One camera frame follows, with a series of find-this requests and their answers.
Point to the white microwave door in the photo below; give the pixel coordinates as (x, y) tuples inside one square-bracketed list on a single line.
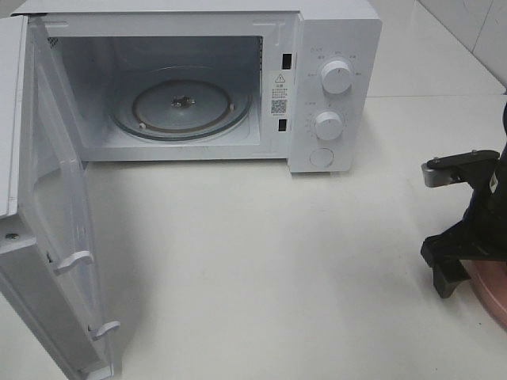
[(48, 261)]

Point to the upper white round knob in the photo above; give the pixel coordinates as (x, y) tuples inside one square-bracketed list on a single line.
[(336, 76)]

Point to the glass microwave turntable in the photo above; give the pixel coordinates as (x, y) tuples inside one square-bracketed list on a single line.
[(182, 103)]

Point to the lower white round knob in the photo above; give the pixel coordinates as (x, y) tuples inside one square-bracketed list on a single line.
[(328, 126)]

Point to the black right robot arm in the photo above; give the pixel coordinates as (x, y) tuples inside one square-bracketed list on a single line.
[(500, 158)]

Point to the white warning label sticker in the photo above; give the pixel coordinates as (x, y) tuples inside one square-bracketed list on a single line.
[(280, 90)]

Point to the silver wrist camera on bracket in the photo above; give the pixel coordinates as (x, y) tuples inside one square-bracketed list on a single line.
[(474, 167)]

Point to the white round door button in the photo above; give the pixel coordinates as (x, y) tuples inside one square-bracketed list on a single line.
[(322, 157)]

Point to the white microwave oven body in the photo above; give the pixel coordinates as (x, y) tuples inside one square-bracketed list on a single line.
[(102, 41)]

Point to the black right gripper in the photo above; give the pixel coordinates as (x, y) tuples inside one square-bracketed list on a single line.
[(479, 235)]

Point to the pink round plate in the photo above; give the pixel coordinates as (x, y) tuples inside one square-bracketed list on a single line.
[(488, 281)]

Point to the white round knob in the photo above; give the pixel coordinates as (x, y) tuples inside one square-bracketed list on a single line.
[(336, 76), (328, 126)]

